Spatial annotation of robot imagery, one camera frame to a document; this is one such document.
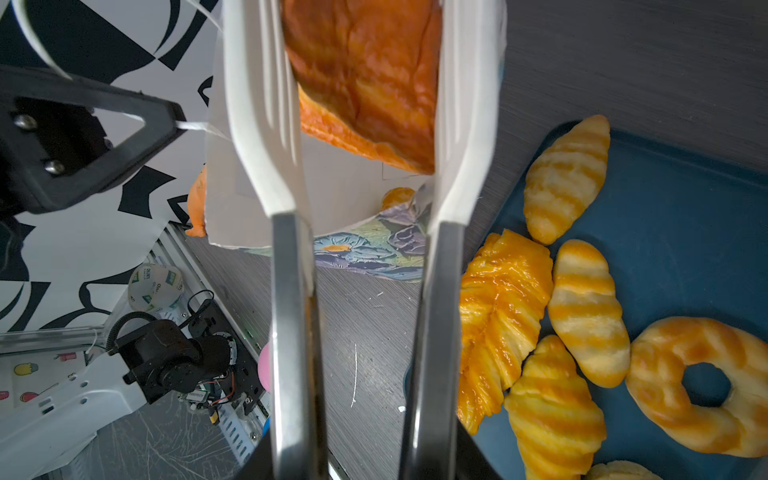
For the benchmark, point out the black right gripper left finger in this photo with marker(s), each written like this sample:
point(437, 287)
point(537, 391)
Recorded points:
point(259, 465)

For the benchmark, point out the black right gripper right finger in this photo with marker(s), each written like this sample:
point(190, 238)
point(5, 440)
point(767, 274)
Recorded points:
point(470, 462)

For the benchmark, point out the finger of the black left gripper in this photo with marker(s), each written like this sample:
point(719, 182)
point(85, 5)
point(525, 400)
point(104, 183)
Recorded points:
point(55, 152)

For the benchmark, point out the orange triangular pastry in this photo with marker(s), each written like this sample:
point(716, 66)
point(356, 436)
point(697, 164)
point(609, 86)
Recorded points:
point(367, 74)

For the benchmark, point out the small braided bread roll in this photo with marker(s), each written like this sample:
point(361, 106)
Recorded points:
point(397, 196)

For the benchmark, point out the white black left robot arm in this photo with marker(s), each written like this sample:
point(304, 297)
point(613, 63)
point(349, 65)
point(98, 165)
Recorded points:
point(136, 369)

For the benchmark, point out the long braided bread loaf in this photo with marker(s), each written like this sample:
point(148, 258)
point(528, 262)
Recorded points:
point(503, 295)

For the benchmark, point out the large striped croissant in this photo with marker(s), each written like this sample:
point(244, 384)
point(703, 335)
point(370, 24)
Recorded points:
point(557, 425)

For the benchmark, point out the pink round button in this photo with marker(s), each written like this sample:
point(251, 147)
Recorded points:
point(264, 367)

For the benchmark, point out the knotted round bun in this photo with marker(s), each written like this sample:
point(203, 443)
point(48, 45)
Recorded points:
point(620, 470)

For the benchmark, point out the orange plush toy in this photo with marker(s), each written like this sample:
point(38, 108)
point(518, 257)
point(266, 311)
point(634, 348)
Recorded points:
point(196, 205)

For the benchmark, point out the small striped croissant middle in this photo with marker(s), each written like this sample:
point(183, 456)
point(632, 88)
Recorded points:
point(586, 315)

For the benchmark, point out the white slotted cable duct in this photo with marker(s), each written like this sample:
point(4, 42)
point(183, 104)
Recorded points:
point(242, 425)

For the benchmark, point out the ring-shaped bread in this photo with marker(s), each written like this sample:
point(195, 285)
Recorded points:
point(660, 356)

